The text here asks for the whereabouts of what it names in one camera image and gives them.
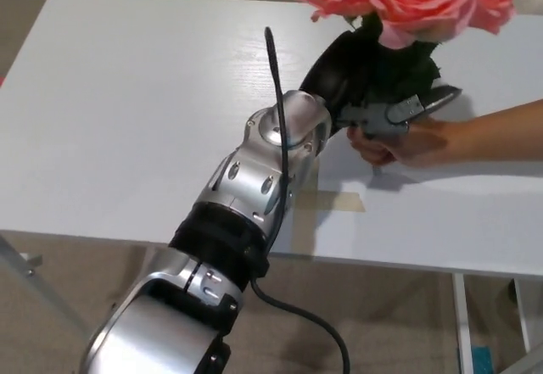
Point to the grey metal stand frame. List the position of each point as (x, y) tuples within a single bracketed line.
[(38, 289)]

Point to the white thick table leg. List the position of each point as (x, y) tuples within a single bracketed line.
[(462, 327)]

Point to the white thin table leg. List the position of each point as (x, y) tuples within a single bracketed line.
[(521, 319)]

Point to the long beige tape strip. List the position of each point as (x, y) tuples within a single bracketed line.
[(339, 201)]

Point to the person's bare forearm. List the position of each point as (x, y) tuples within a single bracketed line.
[(492, 132)]

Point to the teal floor marker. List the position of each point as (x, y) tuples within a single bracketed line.
[(481, 353)]

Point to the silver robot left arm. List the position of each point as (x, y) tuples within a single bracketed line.
[(254, 166)]

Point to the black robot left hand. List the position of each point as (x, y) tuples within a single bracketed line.
[(339, 73)]

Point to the person's bare hand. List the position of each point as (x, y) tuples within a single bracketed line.
[(407, 147)]

